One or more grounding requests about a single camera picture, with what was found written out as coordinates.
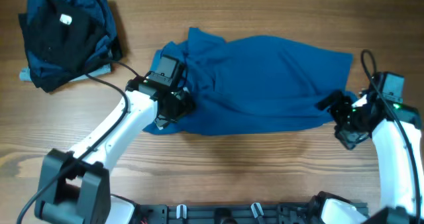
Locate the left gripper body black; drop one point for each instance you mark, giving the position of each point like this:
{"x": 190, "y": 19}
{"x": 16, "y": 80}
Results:
{"x": 177, "y": 108}

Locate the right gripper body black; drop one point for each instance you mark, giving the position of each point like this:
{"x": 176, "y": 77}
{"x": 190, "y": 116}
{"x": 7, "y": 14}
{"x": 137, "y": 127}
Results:
{"x": 344, "y": 116}

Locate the blue t-shirt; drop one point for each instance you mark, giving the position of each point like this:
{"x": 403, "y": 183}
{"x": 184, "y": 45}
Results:
{"x": 259, "y": 84}

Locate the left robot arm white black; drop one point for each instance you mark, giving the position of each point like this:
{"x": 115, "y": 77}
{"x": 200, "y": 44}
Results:
{"x": 74, "y": 186}

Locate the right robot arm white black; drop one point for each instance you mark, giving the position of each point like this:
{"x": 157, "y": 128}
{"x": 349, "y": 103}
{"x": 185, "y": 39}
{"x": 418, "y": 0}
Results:
{"x": 395, "y": 131}

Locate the dark blue folded garment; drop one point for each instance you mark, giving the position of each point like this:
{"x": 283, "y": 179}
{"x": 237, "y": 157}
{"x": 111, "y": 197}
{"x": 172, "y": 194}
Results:
{"x": 98, "y": 9}

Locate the black folded garment on pile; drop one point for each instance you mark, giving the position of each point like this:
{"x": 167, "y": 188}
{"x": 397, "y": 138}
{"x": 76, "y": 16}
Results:
{"x": 63, "y": 43}

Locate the light grey folded garment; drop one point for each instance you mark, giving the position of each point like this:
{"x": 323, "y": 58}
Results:
{"x": 24, "y": 74}

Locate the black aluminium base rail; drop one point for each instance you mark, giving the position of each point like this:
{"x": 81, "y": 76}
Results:
{"x": 282, "y": 213}

